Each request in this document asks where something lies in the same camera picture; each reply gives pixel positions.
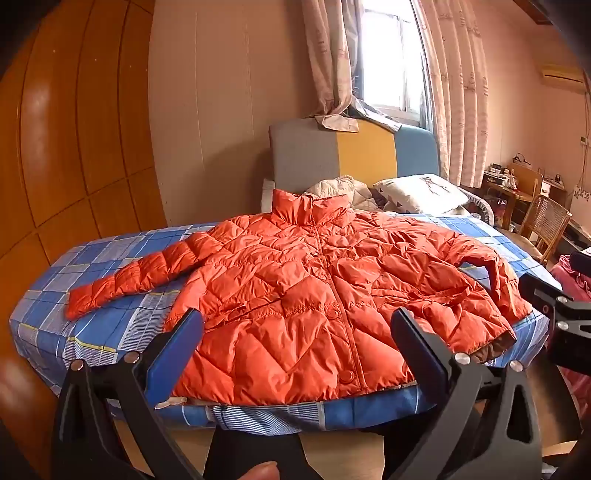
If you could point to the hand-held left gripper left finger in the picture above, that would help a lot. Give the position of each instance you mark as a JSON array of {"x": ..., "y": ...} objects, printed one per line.
[{"x": 178, "y": 350}]

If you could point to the orange quilted puffer jacket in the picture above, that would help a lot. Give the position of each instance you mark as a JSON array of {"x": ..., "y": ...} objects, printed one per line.
[{"x": 295, "y": 300}]

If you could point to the white quilted jacket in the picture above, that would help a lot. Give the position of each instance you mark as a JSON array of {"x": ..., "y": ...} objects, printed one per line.
[{"x": 337, "y": 189}]

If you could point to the wooden rattan chair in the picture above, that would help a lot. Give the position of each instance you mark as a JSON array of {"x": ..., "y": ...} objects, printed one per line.
[{"x": 549, "y": 217}]

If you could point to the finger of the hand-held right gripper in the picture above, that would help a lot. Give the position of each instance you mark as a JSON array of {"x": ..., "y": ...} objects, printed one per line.
[
  {"x": 540, "y": 290},
  {"x": 581, "y": 262}
]

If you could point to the white bed frame rail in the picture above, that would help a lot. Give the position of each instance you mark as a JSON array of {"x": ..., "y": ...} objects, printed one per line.
[{"x": 267, "y": 194}]

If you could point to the beige patterned curtain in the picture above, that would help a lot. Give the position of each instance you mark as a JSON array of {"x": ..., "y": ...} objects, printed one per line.
[
  {"x": 328, "y": 55},
  {"x": 461, "y": 92}
]

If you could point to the person's left hand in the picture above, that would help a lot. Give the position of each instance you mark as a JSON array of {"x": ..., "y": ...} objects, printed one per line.
[{"x": 258, "y": 473}]

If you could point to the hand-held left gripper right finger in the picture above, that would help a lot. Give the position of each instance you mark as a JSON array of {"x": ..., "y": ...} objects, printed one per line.
[{"x": 418, "y": 346}]

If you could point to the wooden desk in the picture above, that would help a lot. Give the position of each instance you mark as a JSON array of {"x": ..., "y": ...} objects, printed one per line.
[{"x": 505, "y": 196}]

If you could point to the white floral cabinet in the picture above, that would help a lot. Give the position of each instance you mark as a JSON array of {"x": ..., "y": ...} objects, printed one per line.
[{"x": 581, "y": 194}]

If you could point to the wooden wardrobe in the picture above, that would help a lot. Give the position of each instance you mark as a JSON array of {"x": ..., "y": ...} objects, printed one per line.
[{"x": 69, "y": 115}]

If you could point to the white printed pillow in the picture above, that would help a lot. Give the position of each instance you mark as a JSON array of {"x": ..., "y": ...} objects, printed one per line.
[{"x": 415, "y": 191}]

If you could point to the person's dark trousers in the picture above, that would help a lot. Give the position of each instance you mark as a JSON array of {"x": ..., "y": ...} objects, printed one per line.
[{"x": 249, "y": 447}]

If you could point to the wall air conditioner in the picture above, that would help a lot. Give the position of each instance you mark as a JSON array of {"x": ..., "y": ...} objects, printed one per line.
[{"x": 561, "y": 74}]

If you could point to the window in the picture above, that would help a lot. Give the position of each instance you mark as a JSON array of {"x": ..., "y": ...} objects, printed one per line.
[{"x": 388, "y": 55}]

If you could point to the blue plaid bed sheet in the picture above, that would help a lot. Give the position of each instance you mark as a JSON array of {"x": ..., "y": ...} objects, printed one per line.
[{"x": 92, "y": 263}]

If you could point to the grey yellow blue headboard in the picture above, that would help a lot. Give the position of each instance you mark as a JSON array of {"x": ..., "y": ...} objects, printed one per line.
[{"x": 304, "y": 152}]

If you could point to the grey padded rail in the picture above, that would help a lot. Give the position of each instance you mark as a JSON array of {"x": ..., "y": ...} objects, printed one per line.
[{"x": 480, "y": 205}]

